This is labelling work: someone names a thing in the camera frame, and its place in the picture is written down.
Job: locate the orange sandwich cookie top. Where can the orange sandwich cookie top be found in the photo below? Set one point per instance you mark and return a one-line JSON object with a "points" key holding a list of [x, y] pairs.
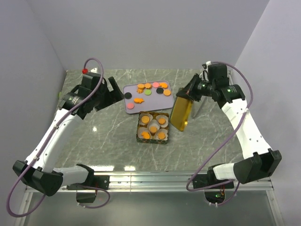
{"points": [[140, 86]]}

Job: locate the black sandwich cookie left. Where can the black sandwich cookie left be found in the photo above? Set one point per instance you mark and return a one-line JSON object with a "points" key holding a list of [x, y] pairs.
{"points": [[127, 95]]}

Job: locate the pink round cookie right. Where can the pink round cookie right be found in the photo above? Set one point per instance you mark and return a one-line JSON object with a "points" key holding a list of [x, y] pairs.
{"points": [[155, 84]]}

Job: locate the orange leaf cookie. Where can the orange leaf cookie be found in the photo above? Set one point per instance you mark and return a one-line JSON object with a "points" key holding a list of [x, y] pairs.
{"points": [[148, 85]]}

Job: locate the black sandwich cookie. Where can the black sandwich cookie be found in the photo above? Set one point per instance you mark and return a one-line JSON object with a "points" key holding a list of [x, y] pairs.
{"points": [[159, 90], [127, 95]]}

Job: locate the green round cookie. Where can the green round cookie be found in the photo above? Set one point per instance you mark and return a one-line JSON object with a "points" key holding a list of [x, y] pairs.
{"points": [[147, 92]]}

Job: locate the white paper cup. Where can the white paper cup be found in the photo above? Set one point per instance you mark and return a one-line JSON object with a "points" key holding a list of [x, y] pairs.
{"points": [[162, 116], [142, 114], [140, 130], [161, 130], [153, 123]]}

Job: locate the pink round cookie left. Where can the pink round cookie left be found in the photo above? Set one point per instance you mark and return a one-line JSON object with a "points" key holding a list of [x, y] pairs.
{"points": [[130, 105]]}

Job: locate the orange flower cookie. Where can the orange flower cookie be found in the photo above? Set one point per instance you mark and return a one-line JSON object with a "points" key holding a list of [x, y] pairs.
{"points": [[161, 135]]}

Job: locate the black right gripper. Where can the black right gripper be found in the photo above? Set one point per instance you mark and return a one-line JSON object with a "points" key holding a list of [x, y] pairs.
{"points": [[189, 92]]}

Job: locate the black sandwich cookie right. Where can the black sandwich cookie right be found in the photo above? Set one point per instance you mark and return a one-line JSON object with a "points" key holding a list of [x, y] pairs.
{"points": [[159, 90]]}

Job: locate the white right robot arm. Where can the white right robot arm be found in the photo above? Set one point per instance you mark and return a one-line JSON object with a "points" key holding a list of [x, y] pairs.
{"points": [[260, 160]]}

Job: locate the metal tongs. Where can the metal tongs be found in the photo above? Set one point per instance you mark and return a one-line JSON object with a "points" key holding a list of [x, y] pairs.
{"points": [[196, 110]]}

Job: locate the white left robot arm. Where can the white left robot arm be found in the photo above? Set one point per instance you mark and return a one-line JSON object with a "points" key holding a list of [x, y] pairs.
{"points": [[38, 171]]}

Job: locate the pink round cookie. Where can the pink round cookie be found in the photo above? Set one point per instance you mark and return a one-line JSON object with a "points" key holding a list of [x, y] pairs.
{"points": [[130, 105], [155, 84]]}

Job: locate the green gold cookie tin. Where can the green gold cookie tin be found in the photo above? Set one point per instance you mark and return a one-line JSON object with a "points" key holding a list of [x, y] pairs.
{"points": [[152, 140]]}

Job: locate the purple tray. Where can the purple tray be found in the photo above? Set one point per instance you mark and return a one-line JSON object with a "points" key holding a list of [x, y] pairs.
{"points": [[152, 102]]}

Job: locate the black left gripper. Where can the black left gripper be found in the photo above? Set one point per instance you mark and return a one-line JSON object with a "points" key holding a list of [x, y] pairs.
{"points": [[113, 96]]}

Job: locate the gold tin lid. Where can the gold tin lid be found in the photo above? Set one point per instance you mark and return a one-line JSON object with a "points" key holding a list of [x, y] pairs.
{"points": [[180, 112]]}

